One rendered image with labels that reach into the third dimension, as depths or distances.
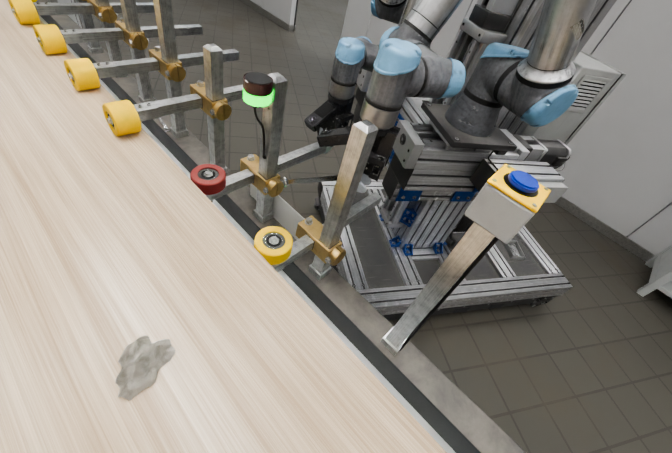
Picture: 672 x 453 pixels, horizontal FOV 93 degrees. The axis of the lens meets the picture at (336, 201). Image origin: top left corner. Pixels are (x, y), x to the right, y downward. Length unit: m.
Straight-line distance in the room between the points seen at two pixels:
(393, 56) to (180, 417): 0.63
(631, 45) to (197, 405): 2.96
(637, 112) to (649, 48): 0.40
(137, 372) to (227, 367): 0.12
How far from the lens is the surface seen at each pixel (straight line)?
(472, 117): 1.02
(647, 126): 3.05
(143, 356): 0.58
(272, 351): 0.58
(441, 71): 0.68
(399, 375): 0.86
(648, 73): 3.00
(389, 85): 0.62
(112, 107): 0.94
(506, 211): 0.48
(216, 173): 0.83
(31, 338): 0.66
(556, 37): 0.84
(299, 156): 0.99
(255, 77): 0.72
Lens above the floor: 1.44
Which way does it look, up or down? 42 degrees down
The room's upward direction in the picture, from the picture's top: 17 degrees clockwise
